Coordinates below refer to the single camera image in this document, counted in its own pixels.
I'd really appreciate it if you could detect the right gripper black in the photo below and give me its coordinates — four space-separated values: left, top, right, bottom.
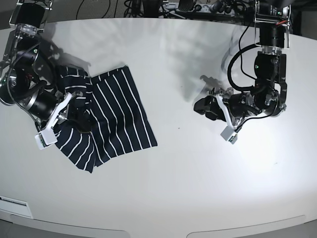
23 90 92 133

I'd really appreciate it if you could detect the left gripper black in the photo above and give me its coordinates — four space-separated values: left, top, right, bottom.
194 89 263 124

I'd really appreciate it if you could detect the navy white striped T-shirt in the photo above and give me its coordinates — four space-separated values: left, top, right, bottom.
54 65 158 173

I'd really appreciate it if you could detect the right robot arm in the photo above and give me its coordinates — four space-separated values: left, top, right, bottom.
0 0 66 131

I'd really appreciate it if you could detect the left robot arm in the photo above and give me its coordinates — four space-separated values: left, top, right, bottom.
193 0 291 128

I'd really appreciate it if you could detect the white power strip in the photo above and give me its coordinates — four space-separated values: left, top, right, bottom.
193 1 234 14

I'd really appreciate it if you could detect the white label on table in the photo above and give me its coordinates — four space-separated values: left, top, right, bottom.
0 196 33 219

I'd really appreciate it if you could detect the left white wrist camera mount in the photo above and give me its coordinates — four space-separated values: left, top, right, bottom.
215 93 238 144

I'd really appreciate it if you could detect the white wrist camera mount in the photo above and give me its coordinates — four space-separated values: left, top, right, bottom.
215 93 238 144
35 91 83 150

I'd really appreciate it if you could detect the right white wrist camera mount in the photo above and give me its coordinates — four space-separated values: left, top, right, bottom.
35 91 83 150

